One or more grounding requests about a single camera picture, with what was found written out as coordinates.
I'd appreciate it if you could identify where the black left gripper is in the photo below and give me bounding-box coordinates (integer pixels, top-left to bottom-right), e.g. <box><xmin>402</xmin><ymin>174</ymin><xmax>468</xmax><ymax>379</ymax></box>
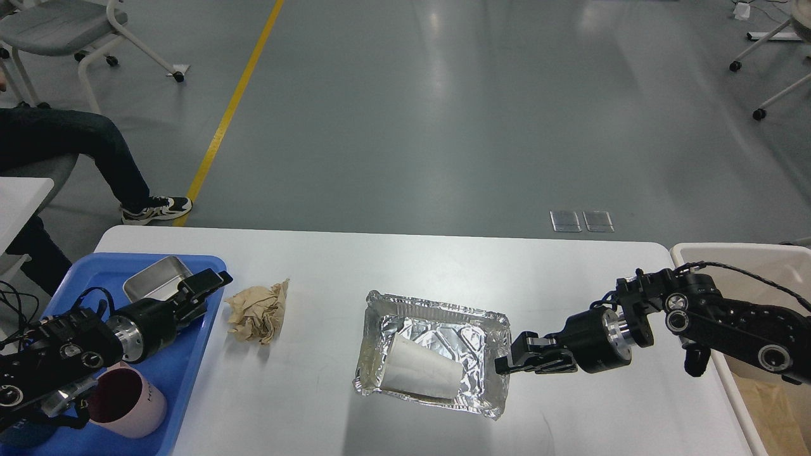
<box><xmin>106</xmin><ymin>269</ymin><xmax>234</xmax><ymax>364</ymax></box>

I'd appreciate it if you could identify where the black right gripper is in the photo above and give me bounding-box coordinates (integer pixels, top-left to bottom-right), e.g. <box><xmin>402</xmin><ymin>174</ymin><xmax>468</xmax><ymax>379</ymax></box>
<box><xmin>494</xmin><ymin>308</ymin><xmax>632</xmax><ymax>375</ymax></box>

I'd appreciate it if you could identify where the stainless steel rectangular container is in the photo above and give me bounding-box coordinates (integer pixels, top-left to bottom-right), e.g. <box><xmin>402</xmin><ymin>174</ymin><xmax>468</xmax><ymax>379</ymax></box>
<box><xmin>122</xmin><ymin>256</ymin><xmax>192</xmax><ymax>303</ymax></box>

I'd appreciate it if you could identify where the brown paper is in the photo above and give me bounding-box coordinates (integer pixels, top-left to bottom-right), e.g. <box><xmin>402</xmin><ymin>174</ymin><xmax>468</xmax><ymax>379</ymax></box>
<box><xmin>226</xmin><ymin>278</ymin><xmax>290</xmax><ymax>346</ymax></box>

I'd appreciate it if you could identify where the aluminium foil tray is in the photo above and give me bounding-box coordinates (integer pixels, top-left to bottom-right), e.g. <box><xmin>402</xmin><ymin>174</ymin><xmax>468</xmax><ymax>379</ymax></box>
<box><xmin>354</xmin><ymin>291</ymin><xmax>511</xmax><ymax>421</ymax></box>

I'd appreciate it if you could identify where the cream paper cup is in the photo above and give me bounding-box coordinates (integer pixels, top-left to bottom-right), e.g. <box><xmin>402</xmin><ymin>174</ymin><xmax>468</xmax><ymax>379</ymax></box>
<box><xmin>380</xmin><ymin>334</ymin><xmax>463</xmax><ymax>400</ymax></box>

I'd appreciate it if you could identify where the pink mug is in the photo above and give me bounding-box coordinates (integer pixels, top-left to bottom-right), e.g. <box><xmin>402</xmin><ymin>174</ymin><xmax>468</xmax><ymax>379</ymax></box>
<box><xmin>87</xmin><ymin>362</ymin><xmax>167</xmax><ymax>439</ymax></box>

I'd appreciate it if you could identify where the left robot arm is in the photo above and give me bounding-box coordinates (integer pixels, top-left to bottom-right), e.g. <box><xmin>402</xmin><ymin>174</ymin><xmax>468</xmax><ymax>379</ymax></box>
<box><xmin>2</xmin><ymin>269</ymin><xmax>232</xmax><ymax>430</ymax></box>

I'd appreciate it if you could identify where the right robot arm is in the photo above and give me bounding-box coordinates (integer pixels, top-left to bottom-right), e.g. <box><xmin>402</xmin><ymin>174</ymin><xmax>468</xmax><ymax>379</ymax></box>
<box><xmin>494</xmin><ymin>262</ymin><xmax>810</xmax><ymax>384</ymax></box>

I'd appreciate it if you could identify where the blue plastic tray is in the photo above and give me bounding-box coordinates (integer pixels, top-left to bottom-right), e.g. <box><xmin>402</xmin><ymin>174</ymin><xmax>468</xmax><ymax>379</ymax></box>
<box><xmin>2</xmin><ymin>252</ymin><xmax>223</xmax><ymax>455</ymax></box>

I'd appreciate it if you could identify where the left floor socket plate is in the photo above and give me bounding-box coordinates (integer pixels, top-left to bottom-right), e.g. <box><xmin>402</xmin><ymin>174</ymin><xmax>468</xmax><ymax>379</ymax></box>
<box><xmin>549</xmin><ymin>210</ymin><xmax>582</xmax><ymax>233</ymax></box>

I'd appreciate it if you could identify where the floor socket plate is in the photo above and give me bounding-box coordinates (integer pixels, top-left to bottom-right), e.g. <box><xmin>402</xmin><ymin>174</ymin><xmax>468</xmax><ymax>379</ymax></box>
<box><xmin>582</xmin><ymin>211</ymin><xmax>616</xmax><ymax>233</ymax></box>
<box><xmin>549</xmin><ymin>210</ymin><xmax>582</xmax><ymax>233</ymax></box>

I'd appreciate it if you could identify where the right floor socket plate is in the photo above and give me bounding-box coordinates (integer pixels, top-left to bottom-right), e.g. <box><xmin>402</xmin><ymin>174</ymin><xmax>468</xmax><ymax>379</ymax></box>
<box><xmin>582</xmin><ymin>211</ymin><xmax>616</xmax><ymax>233</ymax></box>

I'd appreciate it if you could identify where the white side table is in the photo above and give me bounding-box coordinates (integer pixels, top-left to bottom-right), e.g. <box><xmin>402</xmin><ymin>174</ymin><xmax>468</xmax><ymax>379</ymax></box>
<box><xmin>1</xmin><ymin>177</ymin><xmax>53</xmax><ymax>252</ymax></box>

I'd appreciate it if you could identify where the dark blue mug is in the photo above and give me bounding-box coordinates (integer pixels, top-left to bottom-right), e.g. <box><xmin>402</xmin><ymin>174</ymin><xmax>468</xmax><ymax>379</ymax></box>
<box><xmin>1</xmin><ymin>419</ymin><xmax>58</xmax><ymax>448</ymax></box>

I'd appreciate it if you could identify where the walking person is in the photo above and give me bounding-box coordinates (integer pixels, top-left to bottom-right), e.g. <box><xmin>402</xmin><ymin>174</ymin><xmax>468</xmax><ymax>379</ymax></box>
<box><xmin>1</xmin><ymin>107</ymin><xmax>193</xmax><ymax>296</ymax></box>

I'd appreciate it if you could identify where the beige waste bin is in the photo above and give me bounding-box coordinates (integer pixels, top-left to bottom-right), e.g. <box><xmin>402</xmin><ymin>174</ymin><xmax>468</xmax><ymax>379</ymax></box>
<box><xmin>671</xmin><ymin>243</ymin><xmax>810</xmax><ymax>455</ymax></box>

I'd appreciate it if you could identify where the grey office chair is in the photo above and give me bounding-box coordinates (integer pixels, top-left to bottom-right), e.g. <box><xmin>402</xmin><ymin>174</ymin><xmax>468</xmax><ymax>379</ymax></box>
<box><xmin>1</xmin><ymin>1</ymin><xmax>186</xmax><ymax>115</ymax></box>

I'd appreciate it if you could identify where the white power adapter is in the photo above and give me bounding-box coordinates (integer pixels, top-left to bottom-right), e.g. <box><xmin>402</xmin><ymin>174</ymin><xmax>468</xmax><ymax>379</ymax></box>
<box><xmin>732</xmin><ymin>1</ymin><xmax>751</xmax><ymax>21</ymax></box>

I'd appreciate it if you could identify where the white chair base right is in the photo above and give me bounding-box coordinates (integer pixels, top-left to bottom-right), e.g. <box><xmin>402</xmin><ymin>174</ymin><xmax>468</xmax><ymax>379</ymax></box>
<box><xmin>729</xmin><ymin>0</ymin><xmax>811</xmax><ymax>121</ymax></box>

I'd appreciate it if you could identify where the black cables left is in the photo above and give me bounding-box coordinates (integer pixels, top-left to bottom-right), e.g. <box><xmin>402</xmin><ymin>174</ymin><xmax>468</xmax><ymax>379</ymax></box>
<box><xmin>0</xmin><ymin>279</ymin><xmax>39</xmax><ymax>349</ymax></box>

